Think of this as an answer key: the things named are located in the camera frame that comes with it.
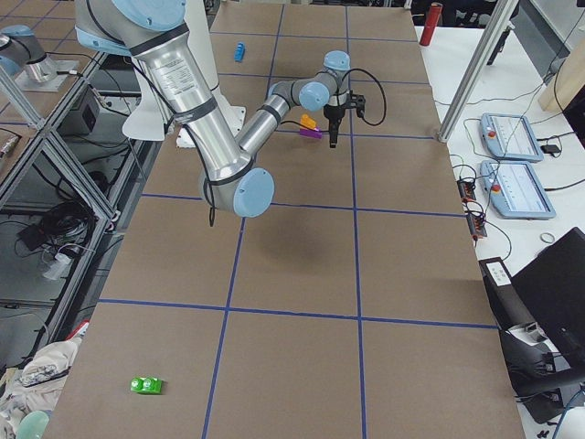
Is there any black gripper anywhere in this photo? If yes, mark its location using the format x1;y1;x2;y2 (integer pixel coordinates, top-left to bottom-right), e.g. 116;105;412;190
324;104;346;148

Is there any orange trapezoid block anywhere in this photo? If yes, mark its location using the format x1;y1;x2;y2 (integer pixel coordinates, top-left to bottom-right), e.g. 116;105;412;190
300;113;317;131

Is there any purple trapezoid block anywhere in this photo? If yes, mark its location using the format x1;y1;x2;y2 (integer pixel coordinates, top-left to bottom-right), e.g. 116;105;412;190
299;128;323;139

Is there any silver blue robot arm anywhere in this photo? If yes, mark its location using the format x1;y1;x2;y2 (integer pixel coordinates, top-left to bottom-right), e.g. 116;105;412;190
1;25;79;92
75;1;350;218

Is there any blue toy block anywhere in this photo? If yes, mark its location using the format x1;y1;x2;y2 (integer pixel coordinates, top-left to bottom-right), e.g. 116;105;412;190
234;41;246;62

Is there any red cardboard tube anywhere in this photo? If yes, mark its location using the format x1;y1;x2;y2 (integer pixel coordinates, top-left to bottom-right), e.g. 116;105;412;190
419;2;442;47

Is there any black power strip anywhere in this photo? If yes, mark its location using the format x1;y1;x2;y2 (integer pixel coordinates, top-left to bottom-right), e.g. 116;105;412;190
457;178;487;242

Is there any far teach pendant tablet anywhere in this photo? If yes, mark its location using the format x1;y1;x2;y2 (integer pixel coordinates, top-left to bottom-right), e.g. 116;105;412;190
480;112;544;163

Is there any teach pendant tablet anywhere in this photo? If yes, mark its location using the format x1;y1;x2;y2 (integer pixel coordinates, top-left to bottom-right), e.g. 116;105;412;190
480;160;556;220
480;112;544;163

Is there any brown paper table cover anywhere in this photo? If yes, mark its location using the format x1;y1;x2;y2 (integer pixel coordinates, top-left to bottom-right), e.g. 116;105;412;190
46;2;524;438

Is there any near teach pendant tablet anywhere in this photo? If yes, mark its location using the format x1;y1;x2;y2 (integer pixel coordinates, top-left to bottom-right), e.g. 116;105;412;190
480;160;556;220

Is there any white remote control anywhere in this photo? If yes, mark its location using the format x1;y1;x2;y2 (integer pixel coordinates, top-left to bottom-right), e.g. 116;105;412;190
486;262;511;287

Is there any black laptop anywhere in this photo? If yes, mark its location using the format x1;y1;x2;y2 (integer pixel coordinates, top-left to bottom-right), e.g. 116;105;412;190
512;227;584;367

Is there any green toy block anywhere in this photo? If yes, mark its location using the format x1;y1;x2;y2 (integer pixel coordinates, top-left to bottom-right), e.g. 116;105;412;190
130;376;164;395

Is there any black office chair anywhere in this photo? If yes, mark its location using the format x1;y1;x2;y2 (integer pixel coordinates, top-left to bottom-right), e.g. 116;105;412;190
479;257;584;423

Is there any patterned cloth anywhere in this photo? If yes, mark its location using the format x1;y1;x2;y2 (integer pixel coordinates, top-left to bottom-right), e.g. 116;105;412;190
1;337;82;438

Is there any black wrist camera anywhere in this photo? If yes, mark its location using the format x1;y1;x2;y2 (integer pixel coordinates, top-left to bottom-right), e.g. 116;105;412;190
346;91;366;120

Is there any aluminium frame post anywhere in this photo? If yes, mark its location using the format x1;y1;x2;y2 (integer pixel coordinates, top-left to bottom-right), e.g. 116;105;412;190
437;0;519;143

